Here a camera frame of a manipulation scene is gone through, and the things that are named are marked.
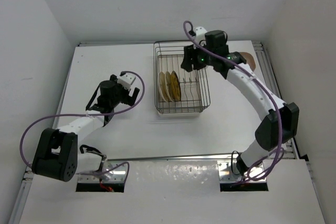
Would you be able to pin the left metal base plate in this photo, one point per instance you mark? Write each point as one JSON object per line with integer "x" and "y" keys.
{"x": 112, "y": 173}

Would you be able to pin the cream round plate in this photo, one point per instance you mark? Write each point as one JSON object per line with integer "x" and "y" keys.
{"x": 162, "y": 87}
{"x": 168, "y": 86}

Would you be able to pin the metal base plate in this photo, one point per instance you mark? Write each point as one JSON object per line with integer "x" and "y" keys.
{"x": 112, "y": 173}
{"x": 229, "y": 174}

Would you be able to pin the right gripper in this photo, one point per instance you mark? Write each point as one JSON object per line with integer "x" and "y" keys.
{"x": 187, "y": 63}

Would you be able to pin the aluminium frame rail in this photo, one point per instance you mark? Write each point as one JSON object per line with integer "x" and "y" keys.
{"x": 291, "y": 151}

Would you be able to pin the wire dish rack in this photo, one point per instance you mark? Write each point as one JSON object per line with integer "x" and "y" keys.
{"x": 168, "y": 56}

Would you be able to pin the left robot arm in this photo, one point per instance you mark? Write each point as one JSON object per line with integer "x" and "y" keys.
{"x": 60, "y": 153}

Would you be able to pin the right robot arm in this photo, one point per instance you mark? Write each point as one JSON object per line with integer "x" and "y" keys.
{"x": 279, "y": 120}

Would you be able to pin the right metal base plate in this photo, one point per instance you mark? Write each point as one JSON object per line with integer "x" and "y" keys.
{"x": 229, "y": 174}

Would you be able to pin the yellow patterned round plate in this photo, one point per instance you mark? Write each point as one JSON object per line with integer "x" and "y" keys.
{"x": 175, "y": 85}

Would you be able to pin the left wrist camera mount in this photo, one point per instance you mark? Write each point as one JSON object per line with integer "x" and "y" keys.
{"x": 126, "y": 80}

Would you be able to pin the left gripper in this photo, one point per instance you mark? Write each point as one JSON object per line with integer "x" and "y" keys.
{"x": 127, "y": 99}

